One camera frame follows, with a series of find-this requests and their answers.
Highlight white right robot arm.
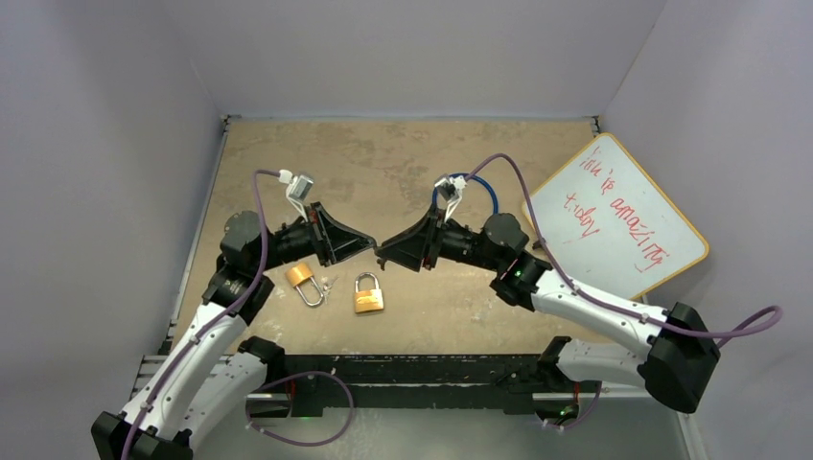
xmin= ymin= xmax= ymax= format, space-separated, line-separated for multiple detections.
xmin=375 ymin=208 xmax=720 ymax=413

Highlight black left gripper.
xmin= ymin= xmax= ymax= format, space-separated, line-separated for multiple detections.
xmin=255 ymin=202 xmax=375 ymax=273

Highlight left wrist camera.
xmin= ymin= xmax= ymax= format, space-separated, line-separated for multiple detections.
xmin=278 ymin=170 xmax=314 ymax=219

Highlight small keys of orange padlock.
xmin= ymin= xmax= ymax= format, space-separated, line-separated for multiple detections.
xmin=321 ymin=276 xmax=339 ymax=303

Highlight orange long shackle padlock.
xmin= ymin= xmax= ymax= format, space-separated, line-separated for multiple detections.
xmin=285 ymin=263 xmax=325 ymax=308

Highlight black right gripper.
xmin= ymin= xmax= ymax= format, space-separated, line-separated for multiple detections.
xmin=379 ymin=206 xmax=503 ymax=273

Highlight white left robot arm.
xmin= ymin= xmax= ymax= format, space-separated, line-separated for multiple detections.
xmin=91 ymin=202 xmax=376 ymax=459

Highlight blue cable lock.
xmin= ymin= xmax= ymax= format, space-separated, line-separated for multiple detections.
xmin=431 ymin=175 xmax=499 ymax=215

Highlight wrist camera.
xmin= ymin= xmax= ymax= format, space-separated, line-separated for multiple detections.
xmin=278 ymin=170 xmax=314 ymax=219
xmin=434 ymin=174 xmax=466 ymax=222

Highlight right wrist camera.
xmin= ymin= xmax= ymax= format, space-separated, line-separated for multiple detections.
xmin=434 ymin=174 xmax=466 ymax=222

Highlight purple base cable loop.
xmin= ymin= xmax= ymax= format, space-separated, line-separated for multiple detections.
xmin=244 ymin=370 xmax=355 ymax=449

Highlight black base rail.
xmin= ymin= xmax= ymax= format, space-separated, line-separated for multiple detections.
xmin=238 ymin=337 xmax=598 ymax=423

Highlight yellow framed whiteboard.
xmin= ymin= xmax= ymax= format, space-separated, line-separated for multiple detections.
xmin=523 ymin=133 xmax=709 ymax=299

